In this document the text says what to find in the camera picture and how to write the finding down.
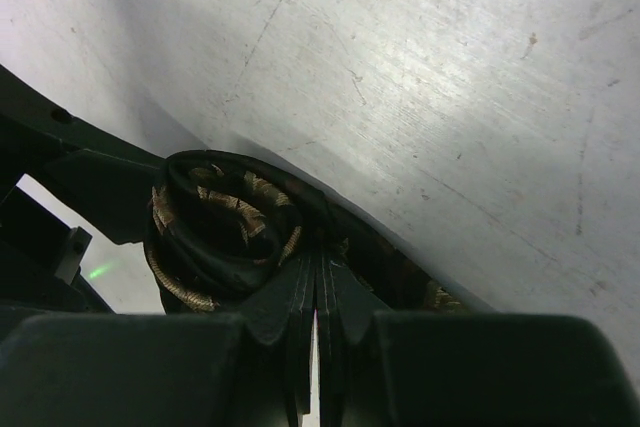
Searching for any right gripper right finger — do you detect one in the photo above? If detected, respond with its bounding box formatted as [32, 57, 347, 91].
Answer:
[315, 253, 639, 426]

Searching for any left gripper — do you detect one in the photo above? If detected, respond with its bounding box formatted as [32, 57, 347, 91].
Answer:
[1, 67, 163, 315]

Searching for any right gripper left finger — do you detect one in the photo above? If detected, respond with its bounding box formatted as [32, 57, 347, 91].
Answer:
[1, 251, 314, 426]

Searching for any black gold floral tie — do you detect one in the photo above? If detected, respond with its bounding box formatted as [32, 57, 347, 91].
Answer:
[143, 150, 468, 314]

